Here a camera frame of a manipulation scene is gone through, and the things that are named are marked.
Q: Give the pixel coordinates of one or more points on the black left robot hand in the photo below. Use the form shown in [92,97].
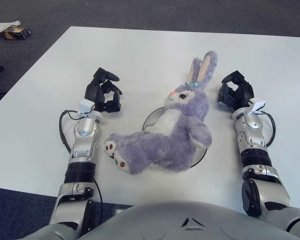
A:
[100,95]

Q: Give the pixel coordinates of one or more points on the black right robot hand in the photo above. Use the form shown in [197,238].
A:
[237,95]

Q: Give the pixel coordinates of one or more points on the purple plush doll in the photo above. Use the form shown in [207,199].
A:
[170,140]

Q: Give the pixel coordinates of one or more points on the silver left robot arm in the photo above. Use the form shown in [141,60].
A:
[77,160]

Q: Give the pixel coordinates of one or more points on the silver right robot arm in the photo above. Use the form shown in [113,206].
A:
[260,160]

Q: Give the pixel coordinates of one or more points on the white plate with black rim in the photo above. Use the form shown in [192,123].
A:
[152,120]

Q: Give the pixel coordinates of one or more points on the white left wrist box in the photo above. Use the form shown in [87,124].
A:
[86,106]

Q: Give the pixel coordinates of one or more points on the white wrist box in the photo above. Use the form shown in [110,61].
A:
[86,106]
[257,106]

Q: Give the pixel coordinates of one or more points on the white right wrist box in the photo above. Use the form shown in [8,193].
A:
[257,106]

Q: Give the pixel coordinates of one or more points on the crumpled white paper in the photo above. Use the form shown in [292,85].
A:
[1,27]

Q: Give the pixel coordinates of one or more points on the grey robot torso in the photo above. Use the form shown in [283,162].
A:
[152,220]

